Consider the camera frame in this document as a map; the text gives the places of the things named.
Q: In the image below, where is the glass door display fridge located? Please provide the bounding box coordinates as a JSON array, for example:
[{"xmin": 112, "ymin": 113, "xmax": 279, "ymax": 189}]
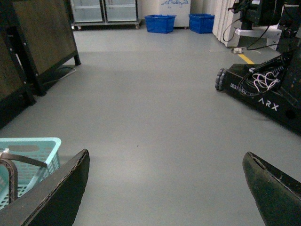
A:
[{"xmin": 70, "ymin": 0, "xmax": 142, "ymax": 30}]

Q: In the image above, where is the blue crate right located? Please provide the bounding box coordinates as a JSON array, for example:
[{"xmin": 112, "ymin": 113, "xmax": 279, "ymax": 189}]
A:
[{"xmin": 189, "ymin": 13, "xmax": 215, "ymax": 34}]

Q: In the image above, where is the blue crate left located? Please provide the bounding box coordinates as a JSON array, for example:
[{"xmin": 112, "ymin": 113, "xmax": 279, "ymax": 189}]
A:
[{"xmin": 144, "ymin": 15, "xmax": 176, "ymax": 33}]

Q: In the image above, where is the white chest freezer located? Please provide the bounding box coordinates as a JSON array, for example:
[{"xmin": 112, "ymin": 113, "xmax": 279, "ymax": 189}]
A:
[{"xmin": 158, "ymin": 0, "xmax": 191, "ymax": 28}]

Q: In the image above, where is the brown basket handle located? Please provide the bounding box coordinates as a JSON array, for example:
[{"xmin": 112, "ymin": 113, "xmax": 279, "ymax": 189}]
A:
[{"xmin": 0, "ymin": 151, "xmax": 48, "ymax": 204}]

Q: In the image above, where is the light blue plastic basket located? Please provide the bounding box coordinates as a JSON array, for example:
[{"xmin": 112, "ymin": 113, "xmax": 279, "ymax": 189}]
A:
[{"xmin": 0, "ymin": 137, "xmax": 61, "ymax": 198}]

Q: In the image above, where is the dark wooden display stand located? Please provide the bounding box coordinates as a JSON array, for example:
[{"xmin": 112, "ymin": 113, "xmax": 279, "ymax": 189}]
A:
[{"xmin": 0, "ymin": 0, "xmax": 80, "ymax": 127}]

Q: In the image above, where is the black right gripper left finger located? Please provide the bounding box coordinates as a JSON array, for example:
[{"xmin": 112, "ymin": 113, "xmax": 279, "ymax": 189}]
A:
[{"xmin": 0, "ymin": 149, "xmax": 90, "ymax": 226}]

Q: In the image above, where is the white power strip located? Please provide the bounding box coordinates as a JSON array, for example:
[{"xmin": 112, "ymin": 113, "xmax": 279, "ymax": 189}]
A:
[{"xmin": 232, "ymin": 48, "xmax": 243, "ymax": 54}]

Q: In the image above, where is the blue crate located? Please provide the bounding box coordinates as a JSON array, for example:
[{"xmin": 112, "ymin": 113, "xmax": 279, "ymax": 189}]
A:
[
  {"xmin": 144, "ymin": 15, "xmax": 176, "ymax": 33},
  {"xmin": 189, "ymin": 13, "xmax": 215, "ymax": 34}
]

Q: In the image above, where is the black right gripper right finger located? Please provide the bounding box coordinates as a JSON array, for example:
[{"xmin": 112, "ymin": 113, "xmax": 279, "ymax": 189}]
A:
[{"xmin": 242, "ymin": 152, "xmax": 301, "ymax": 226}]

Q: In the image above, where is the white cable bundle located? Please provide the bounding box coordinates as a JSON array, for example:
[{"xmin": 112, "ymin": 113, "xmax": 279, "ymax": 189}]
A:
[{"xmin": 252, "ymin": 72, "xmax": 280, "ymax": 93}]

